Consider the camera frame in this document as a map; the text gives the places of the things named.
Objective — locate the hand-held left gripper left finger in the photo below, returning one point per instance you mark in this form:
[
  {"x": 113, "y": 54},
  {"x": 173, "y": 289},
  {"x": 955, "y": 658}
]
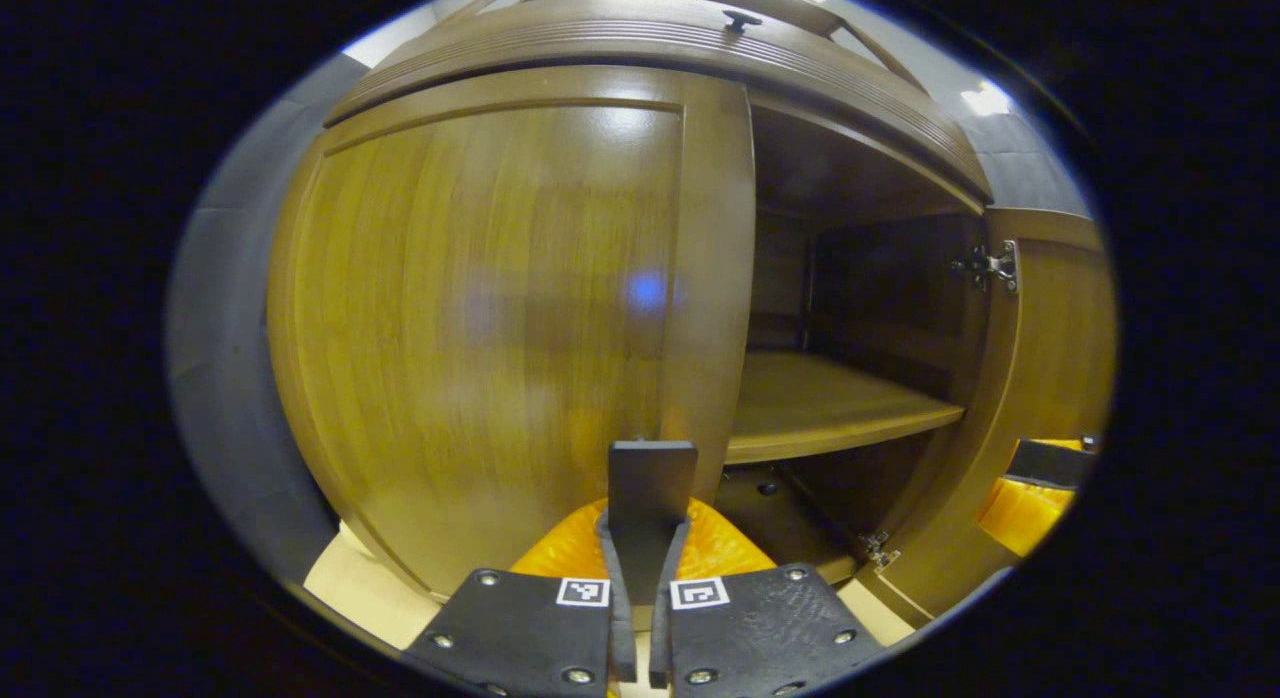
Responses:
[{"x": 520, "y": 638}]

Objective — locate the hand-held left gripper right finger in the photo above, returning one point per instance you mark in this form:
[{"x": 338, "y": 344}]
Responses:
[{"x": 770, "y": 638}]

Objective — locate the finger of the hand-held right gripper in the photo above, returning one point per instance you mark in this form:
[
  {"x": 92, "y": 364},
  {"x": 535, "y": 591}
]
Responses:
[{"x": 1030, "y": 518}]

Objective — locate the wooden double-door shoe cabinet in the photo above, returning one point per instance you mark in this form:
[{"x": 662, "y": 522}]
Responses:
[{"x": 860, "y": 128}]

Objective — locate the metal door hinge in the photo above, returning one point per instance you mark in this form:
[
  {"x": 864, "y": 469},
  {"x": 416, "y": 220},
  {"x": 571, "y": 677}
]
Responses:
[
  {"x": 990, "y": 268},
  {"x": 880, "y": 551}
]

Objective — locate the wooden cabinet shelf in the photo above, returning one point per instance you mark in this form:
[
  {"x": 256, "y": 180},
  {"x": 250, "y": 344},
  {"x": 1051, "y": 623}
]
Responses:
[{"x": 820, "y": 403}]

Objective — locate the wooden cabinet drawer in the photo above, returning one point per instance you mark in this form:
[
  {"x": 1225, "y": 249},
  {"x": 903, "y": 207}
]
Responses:
[{"x": 620, "y": 38}]

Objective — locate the small ceiling light panel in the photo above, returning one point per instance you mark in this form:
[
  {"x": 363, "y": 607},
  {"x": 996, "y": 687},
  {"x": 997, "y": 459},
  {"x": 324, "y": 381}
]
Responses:
[{"x": 985, "y": 98}]

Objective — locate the black drawer knob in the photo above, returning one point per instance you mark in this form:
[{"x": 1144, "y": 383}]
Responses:
[{"x": 742, "y": 20}]

